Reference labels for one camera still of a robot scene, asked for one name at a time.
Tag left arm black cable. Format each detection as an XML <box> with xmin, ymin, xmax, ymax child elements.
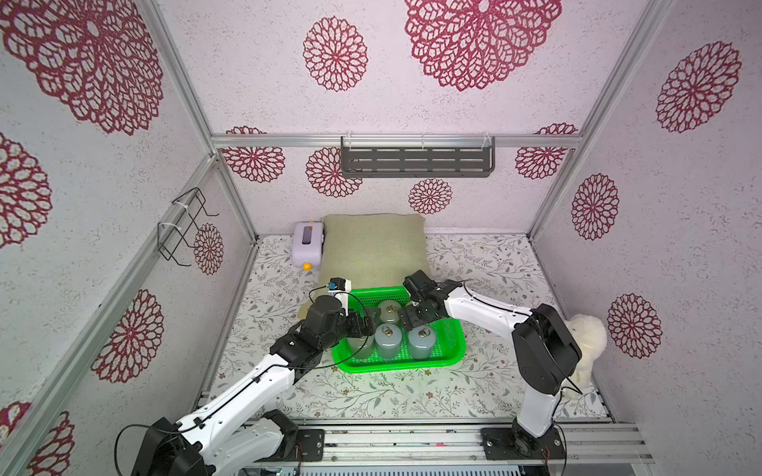
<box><xmin>112</xmin><ymin>284</ymin><xmax>376</xmax><ymax>476</ymax></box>

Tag lilac toaster toy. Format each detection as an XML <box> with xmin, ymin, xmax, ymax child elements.
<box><xmin>292</xmin><ymin>221</ymin><xmax>325</xmax><ymax>271</ymax></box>

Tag white plush dog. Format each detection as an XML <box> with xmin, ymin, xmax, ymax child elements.
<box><xmin>566</xmin><ymin>315</ymin><xmax>607</xmax><ymax>389</ymax></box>

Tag green canister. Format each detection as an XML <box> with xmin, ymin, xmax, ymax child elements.
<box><xmin>346</xmin><ymin>336</ymin><xmax>375</xmax><ymax>360</ymax></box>

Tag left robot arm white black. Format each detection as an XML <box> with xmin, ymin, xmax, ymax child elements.
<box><xmin>131</xmin><ymin>296</ymin><xmax>377</xmax><ymax>475</ymax></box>

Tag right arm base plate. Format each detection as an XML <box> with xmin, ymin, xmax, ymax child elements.
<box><xmin>480</xmin><ymin>428</ymin><xmax>567</xmax><ymax>461</ymax></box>

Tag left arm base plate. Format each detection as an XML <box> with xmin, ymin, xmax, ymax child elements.
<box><xmin>261</xmin><ymin>428</ymin><xmax>325</xmax><ymax>463</ymax></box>

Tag green plastic basket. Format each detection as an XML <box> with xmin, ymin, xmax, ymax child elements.
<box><xmin>331</xmin><ymin>286</ymin><xmax>466</xmax><ymax>374</ymax></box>

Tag grey-green canister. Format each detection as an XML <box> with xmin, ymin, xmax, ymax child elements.
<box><xmin>378</xmin><ymin>299</ymin><xmax>402</xmax><ymax>325</ymax></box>

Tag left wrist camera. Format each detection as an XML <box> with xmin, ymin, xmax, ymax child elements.
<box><xmin>327</xmin><ymin>278</ymin><xmax>351</xmax><ymax>296</ymax></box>

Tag green linen cushion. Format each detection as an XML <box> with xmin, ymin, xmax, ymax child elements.
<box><xmin>312</xmin><ymin>213</ymin><xmax>434</xmax><ymax>299</ymax></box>

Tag blue canister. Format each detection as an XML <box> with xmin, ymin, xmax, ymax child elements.
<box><xmin>408</xmin><ymin>325</ymin><xmax>437</xmax><ymax>360</ymax></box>

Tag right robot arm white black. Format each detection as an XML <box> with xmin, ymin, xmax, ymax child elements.
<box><xmin>399</xmin><ymin>270</ymin><xmax>583</xmax><ymax>438</ymax></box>

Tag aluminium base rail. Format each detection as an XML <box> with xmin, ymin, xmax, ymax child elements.
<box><xmin>154</xmin><ymin>392</ymin><xmax>655</xmax><ymax>468</ymax></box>

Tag black wire wall rack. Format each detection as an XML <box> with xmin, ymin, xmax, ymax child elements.
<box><xmin>156</xmin><ymin>186</ymin><xmax>218</xmax><ymax>268</ymax></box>

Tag blue-grey canister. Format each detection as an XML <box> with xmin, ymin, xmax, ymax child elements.
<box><xmin>374</xmin><ymin>322</ymin><xmax>403</xmax><ymax>360</ymax></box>

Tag grey wall shelf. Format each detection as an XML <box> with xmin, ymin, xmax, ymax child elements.
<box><xmin>339</xmin><ymin>136</ymin><xmax>495</xmax><ymax>179</ymax></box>

